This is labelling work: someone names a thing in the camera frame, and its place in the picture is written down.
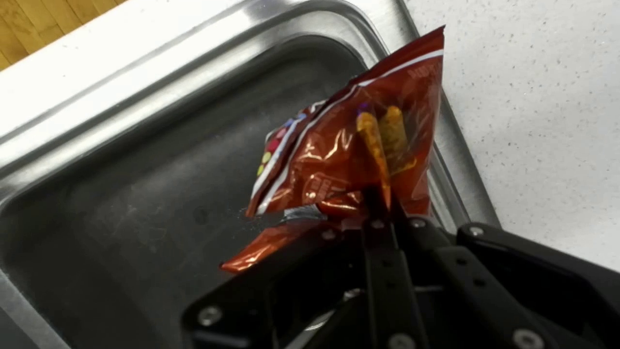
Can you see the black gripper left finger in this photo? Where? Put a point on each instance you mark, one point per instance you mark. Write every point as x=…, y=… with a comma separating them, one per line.
x=387, y=292

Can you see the red chips packet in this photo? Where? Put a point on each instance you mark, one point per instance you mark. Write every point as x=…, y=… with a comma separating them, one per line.
x=321, y=162

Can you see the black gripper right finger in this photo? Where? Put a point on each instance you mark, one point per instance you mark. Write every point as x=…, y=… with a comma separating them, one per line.
x=503, y=292

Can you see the stainless steel double sink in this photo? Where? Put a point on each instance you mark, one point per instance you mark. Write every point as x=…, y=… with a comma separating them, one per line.
x=128, y=195

